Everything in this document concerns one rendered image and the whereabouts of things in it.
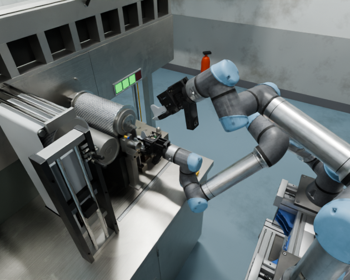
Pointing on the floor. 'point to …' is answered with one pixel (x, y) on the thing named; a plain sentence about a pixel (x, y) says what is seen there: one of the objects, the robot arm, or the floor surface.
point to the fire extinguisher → (205, 61)
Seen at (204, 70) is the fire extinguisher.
